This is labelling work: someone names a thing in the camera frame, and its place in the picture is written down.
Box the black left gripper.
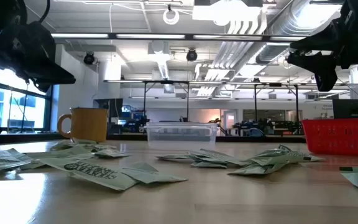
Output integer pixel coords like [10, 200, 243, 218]
[0, 19, 76, 93]

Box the clear plastic container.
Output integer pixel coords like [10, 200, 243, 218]
[144, 121, 219, 151]

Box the black tripod stand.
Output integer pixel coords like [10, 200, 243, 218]
[19, 82, 30, 134]

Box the black round ceiling device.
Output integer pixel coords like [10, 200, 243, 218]
[186, 48, 198, 62]
[83, 52, 98, 66]

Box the yellow ceramic mug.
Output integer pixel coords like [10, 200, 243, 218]
[57, 107, 109, 143]

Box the black computer monitor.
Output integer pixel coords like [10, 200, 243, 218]
[332, 98, 358, 119]

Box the red plastic basket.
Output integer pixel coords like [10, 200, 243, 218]
[301, 118, 358, 157]

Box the white ceiling panel fixture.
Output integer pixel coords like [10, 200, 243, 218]
[192, 0, 269, 35]

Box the long ceiling light bar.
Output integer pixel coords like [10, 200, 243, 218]
[50, 32, 309, 44]

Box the window with dark frame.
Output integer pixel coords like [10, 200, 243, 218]
[0, 57, 55, 133]

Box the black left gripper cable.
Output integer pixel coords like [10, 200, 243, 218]
[38, 0, 51, 23]

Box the black workstation frame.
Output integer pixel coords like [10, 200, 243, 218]
[142, 80, 191, 123]
[252, 82, 300, 135]

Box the black aluminium table frame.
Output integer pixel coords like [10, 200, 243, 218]
[0, 133, 306, 144]

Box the white coiled cable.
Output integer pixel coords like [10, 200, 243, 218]
[162, 4, 180, 26]

